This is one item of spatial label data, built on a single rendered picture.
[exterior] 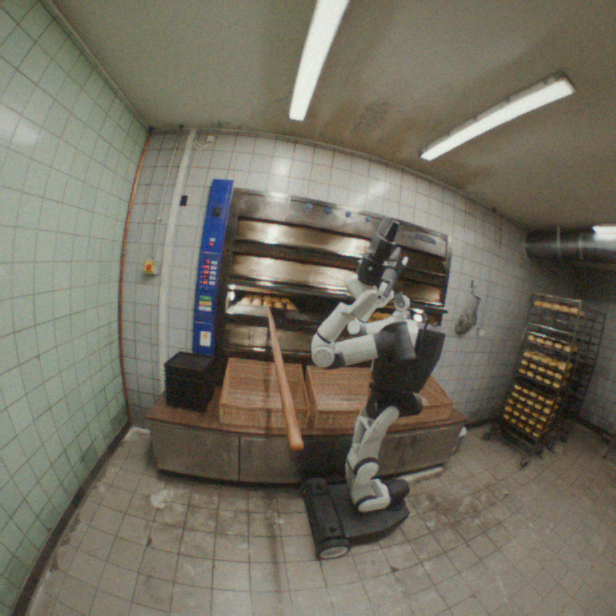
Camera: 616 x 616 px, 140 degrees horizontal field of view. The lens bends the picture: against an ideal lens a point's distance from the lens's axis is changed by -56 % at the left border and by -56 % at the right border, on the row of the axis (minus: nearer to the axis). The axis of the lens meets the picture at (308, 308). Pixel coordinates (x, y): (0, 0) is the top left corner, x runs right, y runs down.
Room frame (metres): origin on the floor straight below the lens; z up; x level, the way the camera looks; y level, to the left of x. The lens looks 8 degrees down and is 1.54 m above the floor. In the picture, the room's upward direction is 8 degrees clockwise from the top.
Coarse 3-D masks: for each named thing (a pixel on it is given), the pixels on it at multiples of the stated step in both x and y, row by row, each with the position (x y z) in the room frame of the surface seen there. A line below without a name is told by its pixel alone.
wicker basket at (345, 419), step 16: (320, 368) 1.84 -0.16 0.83; (352, 368) 1.90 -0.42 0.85; (368, 368) 1.93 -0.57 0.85; (320, 384) 1.82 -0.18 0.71; (336, 384) 1.84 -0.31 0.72; (352, 384) 1.87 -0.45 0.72; (368, 384) 1.90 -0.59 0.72; (320, 400) 1.77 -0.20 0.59; (336, 400) 1.80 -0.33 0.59; (352, 400) 1.83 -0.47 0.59; (320, 416) 1.38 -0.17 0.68; (336, 416) 1.40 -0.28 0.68; (352, 416) 1.42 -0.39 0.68
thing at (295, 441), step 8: (272, 320) 1.60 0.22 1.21; (272, 328) 1.39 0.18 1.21; (272, 336) 1.24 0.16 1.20; (272, 344) 1.13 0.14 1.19; (280, 352) 1.01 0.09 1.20; (280, 360) 0.90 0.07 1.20; (280, 368) 0.82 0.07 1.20; (280, 376) 0.76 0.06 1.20; (280, 384) 0.71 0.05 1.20; (280, 392) 0.66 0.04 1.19; (288, 392) 0.65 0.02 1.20; (288, 400) 0.61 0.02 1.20; (288, 408) 0.56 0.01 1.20; (288, 416) 0.53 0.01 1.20; (288, 424) 0.50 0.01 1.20; (296, 424) 0.50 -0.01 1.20; (288, 432) 0.47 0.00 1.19; (296, 432) 0.46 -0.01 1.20; (288, 440) 0.45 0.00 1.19; (296, 440) 0.44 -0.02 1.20; (296, 448) 0.42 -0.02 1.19
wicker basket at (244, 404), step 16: (240, 368) 1.71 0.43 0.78; (256, 368) 1.74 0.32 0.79; (272, 368) 1.77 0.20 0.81; (288, 368) 1.79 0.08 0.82; (224, 384) 1.43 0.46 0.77; (240, 384) 1.69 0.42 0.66; (256, 384) 1.71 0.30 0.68; (272, 384) 1.74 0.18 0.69; (288, 384) 1.76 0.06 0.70; (304, 384) 1.60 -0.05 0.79; (224, 400) 1.45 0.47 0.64; (240, 400) 1.58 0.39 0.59; (256, 400) 1.62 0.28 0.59; (272, 400) 1.66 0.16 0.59; (304, 400) 1.50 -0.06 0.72; (224, 416) 1.27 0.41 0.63; (240, 416) 1.38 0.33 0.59; (256, 416) 1.31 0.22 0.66; (272, 416) 1.45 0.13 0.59; (304, 416) 1.36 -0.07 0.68
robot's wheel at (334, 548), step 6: (330, 540) 0.78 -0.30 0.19; (336, 540) 0.78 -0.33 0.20; (342, 540) 0.78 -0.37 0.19; (318, 546) 0.76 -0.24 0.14; (324, 546) 0.74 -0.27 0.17; (330, 546) 0.74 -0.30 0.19; (336, 546) 0.74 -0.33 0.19; (342, 546) 0.75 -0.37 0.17; (348, 546) 0.76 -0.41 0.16; (318, 552) 0.72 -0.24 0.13; (324, 552) 0.75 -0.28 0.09; (330, 552) 0.76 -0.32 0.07; (336, 552) 0.76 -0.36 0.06; (342, 552) 0.76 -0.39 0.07; (324, 558) 0.73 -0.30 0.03; (330, 558) 0.74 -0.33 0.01
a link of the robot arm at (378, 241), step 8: (376, 232) 0.81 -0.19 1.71; (376, 240) 0.76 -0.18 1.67; (384, 240) 0.72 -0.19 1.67; (368, 248) 0.82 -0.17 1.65; (376, 248) 0.75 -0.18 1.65; (384, 248) 0.73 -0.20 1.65; (392, 248) 0.73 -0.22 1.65; (368, 256) 0.79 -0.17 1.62; (376, 256) 0.76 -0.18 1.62; (384, 256) 0.76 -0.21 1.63; (360, 264) 0.80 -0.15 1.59; (368, 264) 0.77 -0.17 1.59; (376, 264) 0.76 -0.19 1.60; (384, 264) 0.78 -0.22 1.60; (368, 272) 0.78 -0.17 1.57; (376, 272) 0.77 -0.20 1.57
